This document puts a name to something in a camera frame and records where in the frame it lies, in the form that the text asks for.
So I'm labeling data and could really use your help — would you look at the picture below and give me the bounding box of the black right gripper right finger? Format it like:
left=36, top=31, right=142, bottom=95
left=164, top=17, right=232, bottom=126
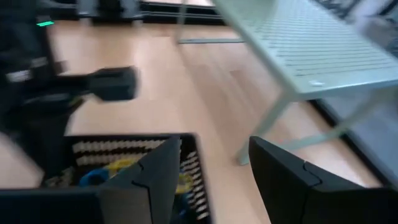
left=248, top=135, right=368, bottom=224

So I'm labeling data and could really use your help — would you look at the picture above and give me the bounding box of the small black plastic basket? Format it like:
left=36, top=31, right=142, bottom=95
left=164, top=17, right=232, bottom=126
left=42, top=133, right=214, bottom=224

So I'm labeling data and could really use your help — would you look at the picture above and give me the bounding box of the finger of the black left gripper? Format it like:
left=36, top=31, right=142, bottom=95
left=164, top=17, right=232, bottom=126
left=12, top=99, right=83, bottom=184

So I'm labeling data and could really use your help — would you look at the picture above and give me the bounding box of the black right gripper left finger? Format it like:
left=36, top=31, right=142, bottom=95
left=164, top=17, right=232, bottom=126
left=98, top=135, right=182, bottom=224

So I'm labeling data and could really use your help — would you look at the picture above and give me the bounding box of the blue handled tool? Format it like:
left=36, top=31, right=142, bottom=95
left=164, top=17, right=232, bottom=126
left=78, top=169, right=110, bottom=187

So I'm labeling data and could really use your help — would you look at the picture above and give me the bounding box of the yellow rubber band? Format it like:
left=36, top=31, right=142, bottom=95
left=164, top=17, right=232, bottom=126
left=104, top=157, right=194, bottom=195

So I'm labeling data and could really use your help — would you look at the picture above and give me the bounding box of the green mesh metal shelf riser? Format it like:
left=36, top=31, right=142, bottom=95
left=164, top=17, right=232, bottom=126
left=175, top=0, right=398, bottom=166

